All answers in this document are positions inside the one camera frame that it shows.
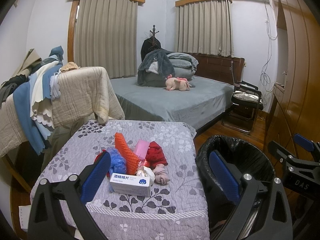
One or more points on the beige curtain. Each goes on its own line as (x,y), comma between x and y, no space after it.
(205,27)
(106,36)

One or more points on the right beige curtain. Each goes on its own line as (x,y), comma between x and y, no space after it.
(205,27)

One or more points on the red cloth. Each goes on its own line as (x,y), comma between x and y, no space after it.
(155,155)

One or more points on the pink plastic packet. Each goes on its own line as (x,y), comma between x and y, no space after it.
(141,149)

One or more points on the dark wooden headboard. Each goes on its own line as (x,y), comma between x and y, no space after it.
(224,69)

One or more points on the pink knotted sock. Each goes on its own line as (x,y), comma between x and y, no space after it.
(161,176)

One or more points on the black metal chair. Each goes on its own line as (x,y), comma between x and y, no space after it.
(246,103)

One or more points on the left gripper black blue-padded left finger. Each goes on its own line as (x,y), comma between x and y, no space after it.
(47,221)

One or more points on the blue white scalloped cloths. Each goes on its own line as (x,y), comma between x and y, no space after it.
(26,101)

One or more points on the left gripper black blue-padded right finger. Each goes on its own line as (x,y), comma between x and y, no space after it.
(261,208)

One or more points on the grey-sheeted bed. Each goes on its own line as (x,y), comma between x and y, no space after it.
(204,102)

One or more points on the white tissue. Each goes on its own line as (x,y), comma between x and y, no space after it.
(144,171)

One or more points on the black-lined trash bin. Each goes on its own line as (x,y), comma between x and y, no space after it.
(245,156)

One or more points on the white alcohol pad box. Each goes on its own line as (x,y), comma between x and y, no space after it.
(128,184)

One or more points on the dark wooden coat rack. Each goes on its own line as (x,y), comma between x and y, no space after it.
(150,44)

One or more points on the grey floral quilted cover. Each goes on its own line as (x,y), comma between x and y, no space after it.
(177,210)

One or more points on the left beige curtain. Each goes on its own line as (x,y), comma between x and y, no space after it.
(106,36)

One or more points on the brown wooden wardrobe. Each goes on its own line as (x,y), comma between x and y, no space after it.
(295,108)

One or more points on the blue mesh puff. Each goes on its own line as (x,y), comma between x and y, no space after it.
(118,163)

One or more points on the pink plush pig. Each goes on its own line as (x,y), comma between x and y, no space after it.
(177,83)

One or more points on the orange foam mesh sheet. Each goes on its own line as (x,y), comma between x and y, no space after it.
(132,160)

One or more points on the beige quilted blanket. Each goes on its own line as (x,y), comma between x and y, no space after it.
(83,92)

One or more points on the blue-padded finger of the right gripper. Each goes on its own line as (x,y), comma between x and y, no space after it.
(308,145)

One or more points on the pile of grey bedding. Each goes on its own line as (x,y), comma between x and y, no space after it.
(160,64)

